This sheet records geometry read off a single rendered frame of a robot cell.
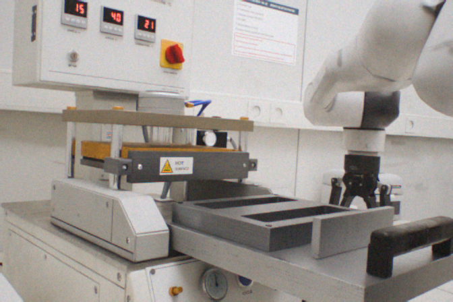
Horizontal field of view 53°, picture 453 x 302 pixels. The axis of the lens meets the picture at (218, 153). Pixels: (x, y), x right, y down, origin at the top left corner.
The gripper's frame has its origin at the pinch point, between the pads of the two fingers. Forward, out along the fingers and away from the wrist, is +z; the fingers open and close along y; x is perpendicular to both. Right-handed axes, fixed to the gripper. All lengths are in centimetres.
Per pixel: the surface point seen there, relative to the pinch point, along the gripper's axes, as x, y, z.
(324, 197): 57, -49, 0
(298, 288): -55, 28, -10
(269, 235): -54, 23, -14
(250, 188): -33.5, -0.5, -14.4
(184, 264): -54, 9, -7
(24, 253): -62, -25, -1
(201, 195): -33.8, -13.3, -11.3
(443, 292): 17.7, 12.4, 10.2
